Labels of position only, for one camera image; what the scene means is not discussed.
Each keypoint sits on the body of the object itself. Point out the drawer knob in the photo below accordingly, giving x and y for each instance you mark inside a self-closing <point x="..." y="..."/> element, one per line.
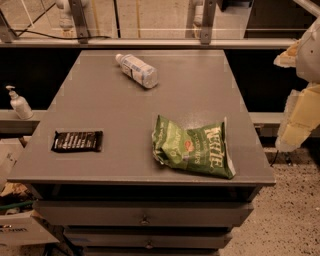
<point x="149" y="245"/>
<point x="144" y="221"/>

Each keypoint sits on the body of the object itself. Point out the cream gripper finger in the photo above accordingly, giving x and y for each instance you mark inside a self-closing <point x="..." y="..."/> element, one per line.
<point x="301" y="117"/>
<point x="287" y="58"/>

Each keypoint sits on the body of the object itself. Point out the clear blue plastic water bottle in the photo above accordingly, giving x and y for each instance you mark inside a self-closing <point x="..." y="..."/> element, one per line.
<point x="138" y="70"/>

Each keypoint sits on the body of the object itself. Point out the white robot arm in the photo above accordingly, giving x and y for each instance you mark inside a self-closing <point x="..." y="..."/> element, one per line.
<point x="308" y="55"/>

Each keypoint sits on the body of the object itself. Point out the white cardboard box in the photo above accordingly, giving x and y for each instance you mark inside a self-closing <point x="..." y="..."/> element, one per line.
<point x="26" y="228"/>

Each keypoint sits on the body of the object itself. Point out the metal railing frame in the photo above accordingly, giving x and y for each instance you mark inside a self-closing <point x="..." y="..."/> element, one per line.
<point x="131" y="24"/>

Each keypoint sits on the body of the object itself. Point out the grey drawer cabinet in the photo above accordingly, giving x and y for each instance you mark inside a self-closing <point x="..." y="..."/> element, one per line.
<point x="100" y="197"/>

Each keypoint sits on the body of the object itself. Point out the green kettle chips bag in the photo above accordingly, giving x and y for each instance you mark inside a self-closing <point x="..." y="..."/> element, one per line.
<point x="202" y="150"/>

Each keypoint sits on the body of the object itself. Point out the white pump dispenser bottle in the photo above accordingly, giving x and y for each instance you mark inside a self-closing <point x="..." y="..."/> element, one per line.
<point x="19" y="104"/>

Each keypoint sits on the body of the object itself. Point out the top drawer knob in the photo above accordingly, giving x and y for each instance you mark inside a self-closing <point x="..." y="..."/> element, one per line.
<point x="144" y="221"/>

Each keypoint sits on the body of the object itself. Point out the black rxbar chocolate bar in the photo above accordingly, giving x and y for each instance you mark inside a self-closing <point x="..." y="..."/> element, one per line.
<point x="72" y="142"/>

